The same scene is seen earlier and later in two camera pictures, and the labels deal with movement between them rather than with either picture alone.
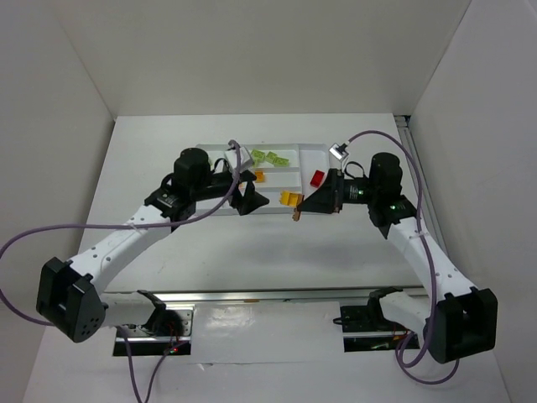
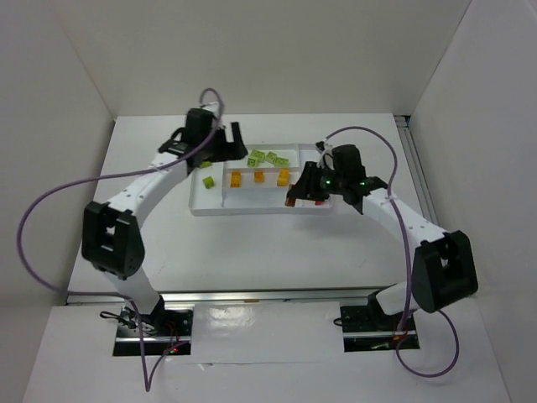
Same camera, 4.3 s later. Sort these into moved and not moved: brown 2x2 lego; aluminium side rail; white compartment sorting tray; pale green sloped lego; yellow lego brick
Moved: yellow lego brick; brown 2x2 lego
Not moved: aluminium side rail; pale green sloped lego; white compartment sorting tray
